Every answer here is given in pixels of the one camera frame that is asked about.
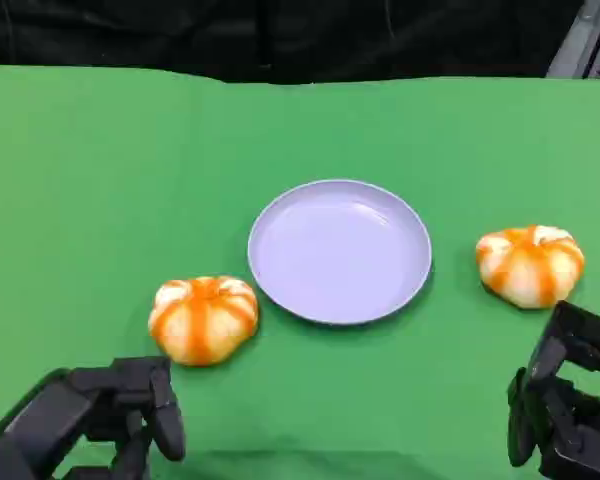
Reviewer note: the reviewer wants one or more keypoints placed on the black backdrop curtain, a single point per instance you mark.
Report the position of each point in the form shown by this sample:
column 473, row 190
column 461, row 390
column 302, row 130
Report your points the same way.
column 230, row 35

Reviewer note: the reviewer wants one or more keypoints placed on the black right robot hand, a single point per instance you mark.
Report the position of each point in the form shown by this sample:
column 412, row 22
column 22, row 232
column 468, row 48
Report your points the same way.
column 575, row 400

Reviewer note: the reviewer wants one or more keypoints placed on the lilac plate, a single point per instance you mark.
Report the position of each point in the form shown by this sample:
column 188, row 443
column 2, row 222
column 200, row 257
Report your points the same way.
column 337, row 255

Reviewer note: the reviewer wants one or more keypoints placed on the grey metal frame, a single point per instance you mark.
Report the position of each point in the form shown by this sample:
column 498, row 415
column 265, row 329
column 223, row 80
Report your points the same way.
column 587, row 47

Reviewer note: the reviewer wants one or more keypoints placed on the orange and white bread roll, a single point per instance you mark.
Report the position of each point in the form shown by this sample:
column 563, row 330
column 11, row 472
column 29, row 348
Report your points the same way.
column 200, row 325
column 530, row 270

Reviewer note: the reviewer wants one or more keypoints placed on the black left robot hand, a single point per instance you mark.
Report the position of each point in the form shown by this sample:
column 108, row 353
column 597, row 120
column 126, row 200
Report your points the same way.
column 70, row 405

